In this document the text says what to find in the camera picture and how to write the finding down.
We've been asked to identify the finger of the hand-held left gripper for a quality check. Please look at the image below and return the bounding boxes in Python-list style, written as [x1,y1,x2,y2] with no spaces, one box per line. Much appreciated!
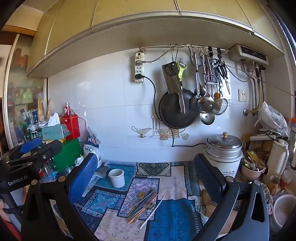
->
[0,138,43,163]
[27,139,63,168]

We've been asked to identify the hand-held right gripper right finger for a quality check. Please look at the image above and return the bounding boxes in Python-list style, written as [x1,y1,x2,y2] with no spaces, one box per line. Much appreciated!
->
[193,153,270,241]

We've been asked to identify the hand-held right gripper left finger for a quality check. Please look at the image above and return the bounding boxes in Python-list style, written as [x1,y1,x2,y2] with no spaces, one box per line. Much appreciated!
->
[21,152,99,241]

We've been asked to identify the white cup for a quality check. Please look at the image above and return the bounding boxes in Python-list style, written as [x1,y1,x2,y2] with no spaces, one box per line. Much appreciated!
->
[108,169,126,188]

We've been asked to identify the gold spoon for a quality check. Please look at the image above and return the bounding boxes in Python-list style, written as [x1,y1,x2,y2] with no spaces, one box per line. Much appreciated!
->
[127,192,145,210]

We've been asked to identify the green chopstick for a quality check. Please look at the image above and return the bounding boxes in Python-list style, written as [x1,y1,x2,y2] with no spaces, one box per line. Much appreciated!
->
[131,189,158,212]
[129,188,156,209]

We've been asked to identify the light grey chopstick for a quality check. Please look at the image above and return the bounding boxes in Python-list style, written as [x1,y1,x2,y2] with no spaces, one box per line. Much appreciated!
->
[140,196,165,229]

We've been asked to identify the metal fork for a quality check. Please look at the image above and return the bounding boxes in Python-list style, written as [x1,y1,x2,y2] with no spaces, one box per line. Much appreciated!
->
[128,200,155,224]

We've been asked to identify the green box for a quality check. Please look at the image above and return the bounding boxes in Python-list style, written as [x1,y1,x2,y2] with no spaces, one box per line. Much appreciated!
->
[53,138,83,173]

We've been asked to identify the teal tissue box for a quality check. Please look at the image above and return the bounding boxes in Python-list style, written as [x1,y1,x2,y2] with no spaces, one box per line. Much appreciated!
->
[42,124,70,141]

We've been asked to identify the wooden board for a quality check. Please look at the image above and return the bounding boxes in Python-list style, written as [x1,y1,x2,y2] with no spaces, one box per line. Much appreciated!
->
[200,189,219,217]

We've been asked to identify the white rice cooker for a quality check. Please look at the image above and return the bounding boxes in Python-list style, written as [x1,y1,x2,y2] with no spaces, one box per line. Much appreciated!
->
[205,132,244,179]

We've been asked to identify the red tin box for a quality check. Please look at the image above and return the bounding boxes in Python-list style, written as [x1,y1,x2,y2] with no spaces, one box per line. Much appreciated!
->
[60,114,81,140]

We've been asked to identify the white printed bag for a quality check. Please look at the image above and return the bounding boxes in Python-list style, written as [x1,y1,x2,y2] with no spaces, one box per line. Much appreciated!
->
[83,126,102,168]

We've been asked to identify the pink bowl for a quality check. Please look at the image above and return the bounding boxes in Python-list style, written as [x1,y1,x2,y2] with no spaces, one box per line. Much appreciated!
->
[241,162,266,180]

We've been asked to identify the glass display cabinet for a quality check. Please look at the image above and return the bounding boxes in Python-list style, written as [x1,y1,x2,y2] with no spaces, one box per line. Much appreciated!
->
[2,35,49,149]

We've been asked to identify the blue patterned mat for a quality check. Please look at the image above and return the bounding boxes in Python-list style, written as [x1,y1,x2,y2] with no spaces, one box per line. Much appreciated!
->
[50,161,232,241]

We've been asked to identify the beige cup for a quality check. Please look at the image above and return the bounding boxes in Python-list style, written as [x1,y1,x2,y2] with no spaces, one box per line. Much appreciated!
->
[269,175,280,189]

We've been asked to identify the mesh strainer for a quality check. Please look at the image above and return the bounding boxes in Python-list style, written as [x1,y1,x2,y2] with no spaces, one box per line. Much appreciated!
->
[213,97,228,116]

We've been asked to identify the steel slotted ladle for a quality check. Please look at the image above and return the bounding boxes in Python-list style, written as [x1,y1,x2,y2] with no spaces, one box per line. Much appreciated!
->
[193,52,214,114]

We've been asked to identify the white thermos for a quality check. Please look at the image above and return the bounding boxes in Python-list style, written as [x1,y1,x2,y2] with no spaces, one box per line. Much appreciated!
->
[267,139,290,180]

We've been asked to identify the black wok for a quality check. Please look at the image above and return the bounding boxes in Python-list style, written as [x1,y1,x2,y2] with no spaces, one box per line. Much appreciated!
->
[158,88,200,129]

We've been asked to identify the red paper cup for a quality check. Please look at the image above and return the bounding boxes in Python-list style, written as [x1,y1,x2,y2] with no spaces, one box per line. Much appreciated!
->
[280,170,294,188]

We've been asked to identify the white bucket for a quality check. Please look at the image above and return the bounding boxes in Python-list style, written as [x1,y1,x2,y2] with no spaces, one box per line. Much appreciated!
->
[273,194,296,235]

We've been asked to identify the clear plastic bag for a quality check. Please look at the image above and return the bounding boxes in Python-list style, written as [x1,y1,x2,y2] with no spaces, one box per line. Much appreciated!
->
[254,101,290,139]

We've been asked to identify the steel cleaver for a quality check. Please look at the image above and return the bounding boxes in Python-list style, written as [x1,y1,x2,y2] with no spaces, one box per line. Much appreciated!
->
[162,62,186,114]

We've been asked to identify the black scissors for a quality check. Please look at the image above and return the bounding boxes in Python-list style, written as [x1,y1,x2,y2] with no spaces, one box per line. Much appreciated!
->
[214,59,232,93]

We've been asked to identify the green peeler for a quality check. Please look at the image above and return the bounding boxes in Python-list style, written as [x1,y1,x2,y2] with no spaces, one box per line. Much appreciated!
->
[176,61,187,82]

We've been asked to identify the white power strip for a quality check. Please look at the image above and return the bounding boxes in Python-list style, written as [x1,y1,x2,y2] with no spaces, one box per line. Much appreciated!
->
[134,52,146,84]

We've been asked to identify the white water heater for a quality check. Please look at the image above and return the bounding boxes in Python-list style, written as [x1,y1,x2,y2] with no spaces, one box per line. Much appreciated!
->
[228,43,270,66]

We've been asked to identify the cream upper cabinet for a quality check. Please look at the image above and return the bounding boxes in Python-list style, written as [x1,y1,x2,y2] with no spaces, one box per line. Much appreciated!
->
[26,0,285,78]

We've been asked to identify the black power cable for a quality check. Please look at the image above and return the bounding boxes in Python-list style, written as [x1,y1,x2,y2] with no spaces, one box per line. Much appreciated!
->
[140,75,208,148]

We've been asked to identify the tan hose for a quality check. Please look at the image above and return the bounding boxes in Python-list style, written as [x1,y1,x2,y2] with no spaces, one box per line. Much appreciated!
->
[246,65,265,116]

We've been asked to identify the grey cable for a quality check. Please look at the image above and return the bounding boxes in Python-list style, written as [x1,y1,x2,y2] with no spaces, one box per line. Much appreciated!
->
[142,44,192,63]

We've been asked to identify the steel hanging rail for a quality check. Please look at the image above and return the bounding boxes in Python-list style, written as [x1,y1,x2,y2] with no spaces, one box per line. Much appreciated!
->
[141,44,229,53]

